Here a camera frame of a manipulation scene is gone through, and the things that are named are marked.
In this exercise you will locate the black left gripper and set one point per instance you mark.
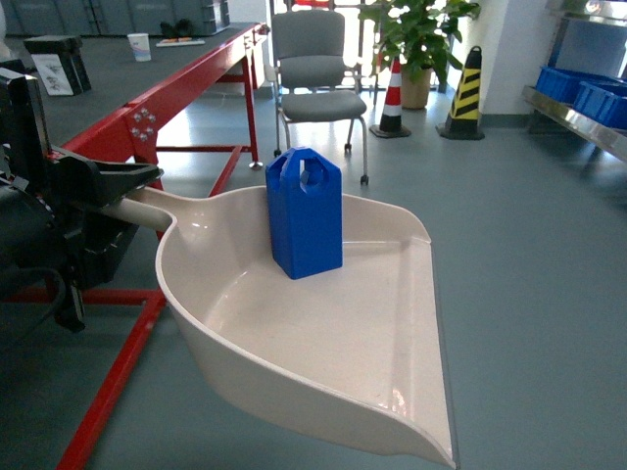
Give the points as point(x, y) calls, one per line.
point(33, 246)

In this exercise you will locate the blue plastic block part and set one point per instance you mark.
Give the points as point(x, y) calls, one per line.
point(304, 199)

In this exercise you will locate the beige plastic dustpan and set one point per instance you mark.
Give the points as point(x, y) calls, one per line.
point(351, 356)

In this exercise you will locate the steel shelf rack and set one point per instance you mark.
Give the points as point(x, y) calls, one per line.
point(581, 88)

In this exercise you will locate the black box with label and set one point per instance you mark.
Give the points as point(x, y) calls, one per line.
point(58, 61)

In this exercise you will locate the white paper cup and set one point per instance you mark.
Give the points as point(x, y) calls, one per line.
point(140, 46)

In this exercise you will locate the grey office chair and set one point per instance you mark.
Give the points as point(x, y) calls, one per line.
point(307, 73)

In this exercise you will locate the red white traffic cone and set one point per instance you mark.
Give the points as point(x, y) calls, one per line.
point(390, 124)

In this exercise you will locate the potted green plant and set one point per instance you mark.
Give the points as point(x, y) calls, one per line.
point(419, 34)

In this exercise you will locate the yellow black traffic cone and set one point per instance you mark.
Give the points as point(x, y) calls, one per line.
point(462, 122)

